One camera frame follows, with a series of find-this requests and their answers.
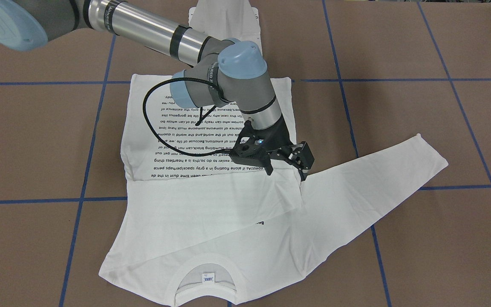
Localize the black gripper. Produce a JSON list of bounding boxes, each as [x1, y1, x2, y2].
[[229, 116, 315, 181]]

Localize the white long-sleeve printed shirt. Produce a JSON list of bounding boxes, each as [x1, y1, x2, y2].
[[99, 74, 448, 307]]

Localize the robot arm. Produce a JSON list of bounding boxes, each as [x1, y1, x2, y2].
[[0, 0, 315, 181]]

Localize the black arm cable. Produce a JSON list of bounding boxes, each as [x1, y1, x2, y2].
[[142, 77, 246, 156]]

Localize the white perforated base plate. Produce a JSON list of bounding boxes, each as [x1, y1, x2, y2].
[[188, 0, 262, 47]]

